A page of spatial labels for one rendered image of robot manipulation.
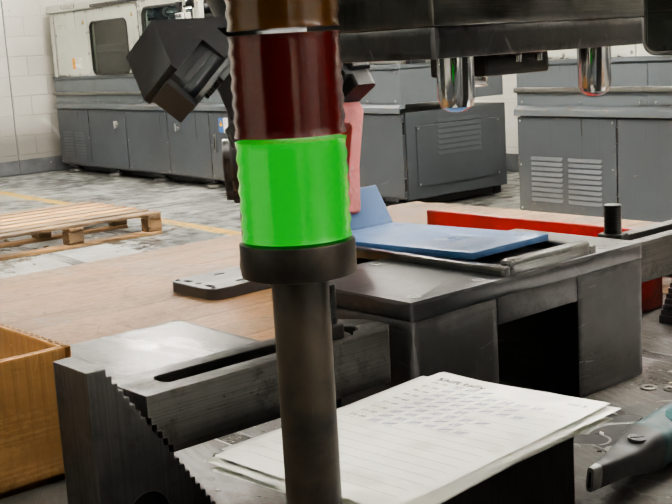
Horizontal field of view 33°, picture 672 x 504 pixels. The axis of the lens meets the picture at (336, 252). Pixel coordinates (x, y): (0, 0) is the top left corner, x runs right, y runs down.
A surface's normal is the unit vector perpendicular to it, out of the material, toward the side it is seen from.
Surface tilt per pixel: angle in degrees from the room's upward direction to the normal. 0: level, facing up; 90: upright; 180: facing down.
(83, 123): 90
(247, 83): 76
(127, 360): 0
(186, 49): 59
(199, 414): 90
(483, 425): 1
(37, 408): 90
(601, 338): 90
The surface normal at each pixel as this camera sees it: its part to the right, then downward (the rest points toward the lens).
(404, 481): -0.07, -0.98
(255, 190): -0.61, -0.07
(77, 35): -0.79, 0.15
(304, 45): 0.36, -0.10
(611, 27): 0.66, 0.10
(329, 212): 0.60, 0.34
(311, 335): 0.32, 0.15
